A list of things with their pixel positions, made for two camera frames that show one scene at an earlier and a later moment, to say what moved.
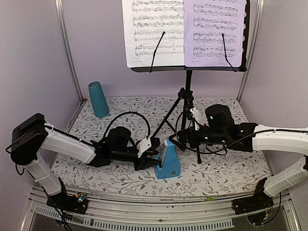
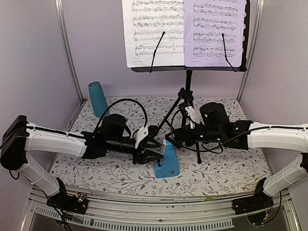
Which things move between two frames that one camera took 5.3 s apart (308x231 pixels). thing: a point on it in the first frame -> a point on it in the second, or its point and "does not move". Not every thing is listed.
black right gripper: [190, 132] does not move
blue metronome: [169, 166] does not move
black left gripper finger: [151, 162] -> [147, 155]
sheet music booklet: [144, 21] does not move
